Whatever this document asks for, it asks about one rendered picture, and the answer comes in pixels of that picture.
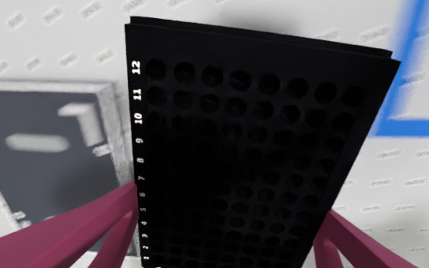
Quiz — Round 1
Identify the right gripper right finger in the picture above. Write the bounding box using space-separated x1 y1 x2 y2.
313 209 419 268

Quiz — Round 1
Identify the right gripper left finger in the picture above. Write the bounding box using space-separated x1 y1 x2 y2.
0 180 139 268

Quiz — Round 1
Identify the grey perforated base plate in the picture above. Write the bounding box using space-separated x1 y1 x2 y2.
0 0 429 268

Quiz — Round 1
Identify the black well plate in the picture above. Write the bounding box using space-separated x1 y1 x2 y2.
125 16 402 268

